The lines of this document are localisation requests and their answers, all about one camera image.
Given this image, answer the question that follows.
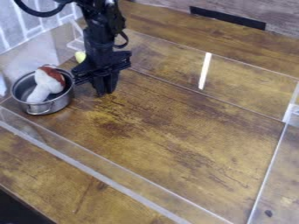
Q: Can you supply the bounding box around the clear acrylic barrier panel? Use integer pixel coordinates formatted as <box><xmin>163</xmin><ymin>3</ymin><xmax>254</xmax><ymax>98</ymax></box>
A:
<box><xmin>0</xmin><ymin>106</ymin><xmax>234</xmax><ymax>224</ymax></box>

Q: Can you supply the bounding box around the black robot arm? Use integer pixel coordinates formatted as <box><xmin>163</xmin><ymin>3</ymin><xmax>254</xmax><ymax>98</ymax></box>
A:
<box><xmin>71</xmin><ymin>0</ymin><xmax>132</xmax><ymax>96</ymax></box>

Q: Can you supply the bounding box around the black wall strip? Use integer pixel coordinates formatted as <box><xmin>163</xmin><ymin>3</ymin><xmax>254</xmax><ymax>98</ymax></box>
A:
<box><xmin>190</xmin><ymin>6</ymin><xmax>267</xmax><ymax>31</ymax></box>

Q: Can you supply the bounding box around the plush mushroom toy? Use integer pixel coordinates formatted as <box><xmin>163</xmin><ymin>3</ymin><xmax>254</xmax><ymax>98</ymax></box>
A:
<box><xmin>25</xmin><ymin>66</ymin><xmax>65</xmax><ymax>103</ymax></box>

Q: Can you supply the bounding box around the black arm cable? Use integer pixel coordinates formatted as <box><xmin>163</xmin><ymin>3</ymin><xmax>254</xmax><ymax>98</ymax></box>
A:
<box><xmin>13</xmin><ymin>0</ymin><xmax>130</xmax><ymax>50</ymax></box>

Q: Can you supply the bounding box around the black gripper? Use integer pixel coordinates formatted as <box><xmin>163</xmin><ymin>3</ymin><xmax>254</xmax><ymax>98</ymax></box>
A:
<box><xmin>71</xmin><ymin>51</ymin><xmax>132</xmax><ymax>97</ymax></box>

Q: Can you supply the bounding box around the small silver metal pot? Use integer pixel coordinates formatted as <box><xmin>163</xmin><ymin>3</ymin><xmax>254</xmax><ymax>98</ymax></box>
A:
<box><xmin>12</xmin><ymin>66</ymin><xmax>73</xmax><ymax>116</ymax></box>

